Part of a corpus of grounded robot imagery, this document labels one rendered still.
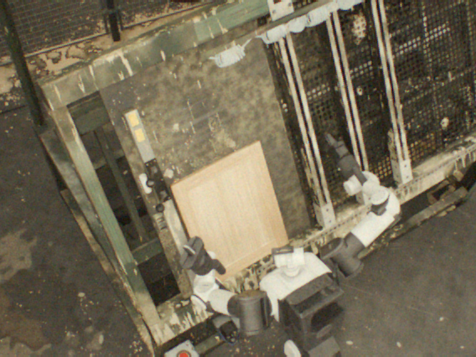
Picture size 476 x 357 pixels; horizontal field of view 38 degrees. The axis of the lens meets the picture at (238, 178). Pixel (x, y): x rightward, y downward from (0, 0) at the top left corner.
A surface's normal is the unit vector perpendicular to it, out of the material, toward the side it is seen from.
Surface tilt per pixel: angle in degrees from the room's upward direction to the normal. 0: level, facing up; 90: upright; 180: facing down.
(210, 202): 57
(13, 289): 0
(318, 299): 23
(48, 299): 0
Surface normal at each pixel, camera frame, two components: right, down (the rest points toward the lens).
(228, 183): 0.46, 0.35
